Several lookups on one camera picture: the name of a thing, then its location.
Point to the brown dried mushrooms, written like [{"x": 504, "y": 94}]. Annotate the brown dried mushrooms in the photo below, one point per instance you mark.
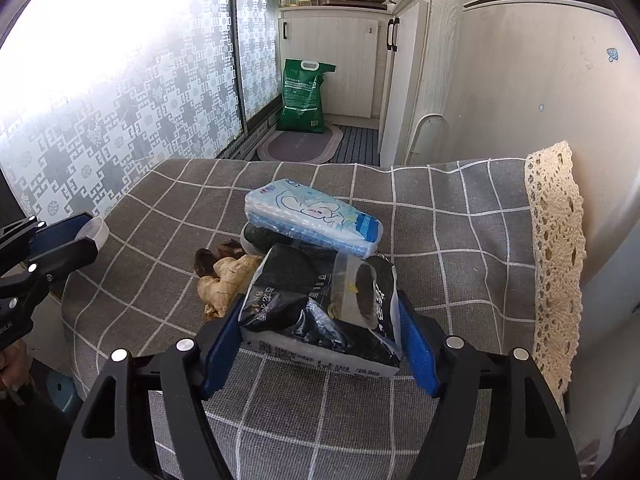
[{"x": 206, "y": 261}]

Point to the black snack bag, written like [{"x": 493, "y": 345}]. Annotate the black snack bag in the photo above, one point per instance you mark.
[{"x": 320, "y": 305}]

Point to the grey checked tablecloth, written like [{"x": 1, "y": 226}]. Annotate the grey checked tablecloth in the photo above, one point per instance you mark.
[{"x": 450, "y": 240}]

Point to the white tall cabinet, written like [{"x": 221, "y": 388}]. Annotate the white tall cabinet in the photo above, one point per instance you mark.
[{"x": 425, "y": 60}]

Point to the ginger root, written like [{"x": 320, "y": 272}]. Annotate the ginger root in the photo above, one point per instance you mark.
[{"x": 225, "y": 285}]

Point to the dark green round object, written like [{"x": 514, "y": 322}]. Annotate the dark green round object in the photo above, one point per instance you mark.
[{"x": 257, "y": 240}]

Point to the dark striped floor carpet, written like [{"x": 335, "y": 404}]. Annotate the dark striped floor carpet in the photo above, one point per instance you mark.
[{"x": 357, "y": 145}]

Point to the person's left hand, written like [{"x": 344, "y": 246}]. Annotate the person's left hand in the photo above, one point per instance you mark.
[{"x": 11, "y": 367}]

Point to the grey oval floor mat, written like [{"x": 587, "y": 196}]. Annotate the grey oval floor mat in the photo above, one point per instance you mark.
[{"x": 295, "y": 146}]

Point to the white low cabinet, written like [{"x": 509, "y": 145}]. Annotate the white low cabinet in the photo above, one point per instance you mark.
[{"x": 330, "y": 55}]

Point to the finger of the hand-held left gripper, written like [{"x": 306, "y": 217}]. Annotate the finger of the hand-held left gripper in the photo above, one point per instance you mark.
[
  {"x": 65, "y": 257},
  {"x": 60, "y": 232}
]

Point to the frosted patterned sliding door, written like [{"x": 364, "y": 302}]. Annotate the frosted patterned sliding door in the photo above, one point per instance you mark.
[
  {"x": 257, "y": 35},
  {"x": 125, "y": 110}
]

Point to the cream lace cloth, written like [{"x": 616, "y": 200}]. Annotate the cream lace cloth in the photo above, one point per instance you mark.
[{"x": 557, "y": 240}]

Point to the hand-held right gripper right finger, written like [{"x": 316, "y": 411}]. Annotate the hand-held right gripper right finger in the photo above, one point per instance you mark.
[{"x": 419, "y": 355}]

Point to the pale plastic stool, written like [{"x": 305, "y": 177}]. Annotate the pale plastic stool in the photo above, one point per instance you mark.
[{"x": 62, "y": 391}]

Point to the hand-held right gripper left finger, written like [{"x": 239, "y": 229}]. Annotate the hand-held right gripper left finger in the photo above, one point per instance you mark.
[{"x": 221, "y": 355}]

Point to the blue white tissue pack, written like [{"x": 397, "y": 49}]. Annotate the blue white tissue pack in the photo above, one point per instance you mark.
[{"x": 310, "y": 215}]

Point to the blue mushroom wall sticker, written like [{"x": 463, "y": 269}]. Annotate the blue mushroom wall sticker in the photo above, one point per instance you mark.
[{"x": 611, "y": 54}]

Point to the green rice bag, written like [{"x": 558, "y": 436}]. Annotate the green rice bag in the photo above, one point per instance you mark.
[{"x": 302, "y": 95}]

